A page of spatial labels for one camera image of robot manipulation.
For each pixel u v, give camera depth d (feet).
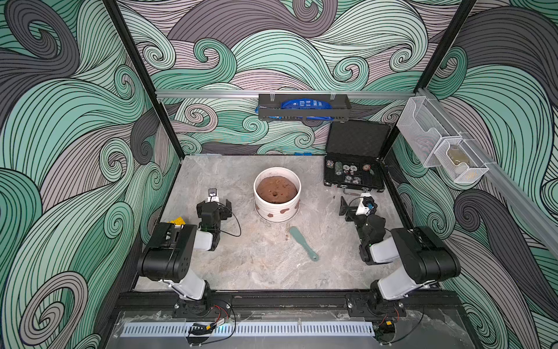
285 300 2.53
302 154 4.05
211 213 2.35
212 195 2.62
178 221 2.89
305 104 3.03
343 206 2.70
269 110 3.03
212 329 2.27
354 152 3.75
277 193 3.01
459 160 2.20
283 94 3.02
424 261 1.48
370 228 2.30
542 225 1.64
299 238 2.95
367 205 2.40
